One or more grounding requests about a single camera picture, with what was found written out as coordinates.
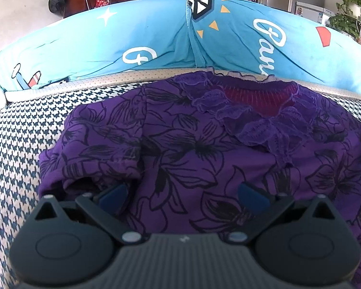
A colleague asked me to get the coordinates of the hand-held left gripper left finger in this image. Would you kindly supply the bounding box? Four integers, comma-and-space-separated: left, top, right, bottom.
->
32, 183, 145, 245

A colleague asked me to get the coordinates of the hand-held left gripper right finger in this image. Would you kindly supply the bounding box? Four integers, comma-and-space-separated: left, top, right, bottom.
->
228, 183, 335, 244

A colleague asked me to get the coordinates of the purple floral shirt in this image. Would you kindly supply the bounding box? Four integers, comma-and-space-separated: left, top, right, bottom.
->
38, 71, 361, 289

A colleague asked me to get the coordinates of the houndstooth sofa seat cover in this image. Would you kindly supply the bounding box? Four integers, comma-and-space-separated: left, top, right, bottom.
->
0, 68, 361, 289

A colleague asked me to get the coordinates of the blue printed sofa cover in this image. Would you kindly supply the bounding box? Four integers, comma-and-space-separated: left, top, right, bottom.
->
0, 0, 361, 94

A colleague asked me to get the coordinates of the white chest freezer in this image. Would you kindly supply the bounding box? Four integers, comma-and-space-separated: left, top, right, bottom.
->
295, 1, 334, 26

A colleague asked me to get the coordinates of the green potted plant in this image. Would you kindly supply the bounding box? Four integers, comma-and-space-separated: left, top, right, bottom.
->
328, 0, 361, 41

